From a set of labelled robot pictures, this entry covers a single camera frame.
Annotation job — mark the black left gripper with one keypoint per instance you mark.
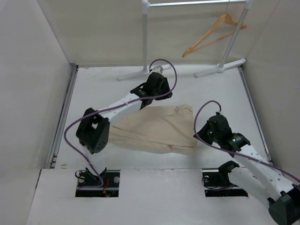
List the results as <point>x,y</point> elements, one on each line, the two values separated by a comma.
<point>164,85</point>

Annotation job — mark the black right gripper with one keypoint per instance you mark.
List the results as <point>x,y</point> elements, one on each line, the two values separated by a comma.
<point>201,133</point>

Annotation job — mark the beige trousers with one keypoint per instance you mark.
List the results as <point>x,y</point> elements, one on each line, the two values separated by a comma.
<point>156,129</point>

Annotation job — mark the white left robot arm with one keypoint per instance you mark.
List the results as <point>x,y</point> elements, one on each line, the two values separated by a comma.
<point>94,125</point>

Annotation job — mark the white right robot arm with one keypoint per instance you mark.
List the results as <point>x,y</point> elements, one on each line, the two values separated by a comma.
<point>249,171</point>

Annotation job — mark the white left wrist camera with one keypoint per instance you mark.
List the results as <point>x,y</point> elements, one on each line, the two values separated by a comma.
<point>157,69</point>

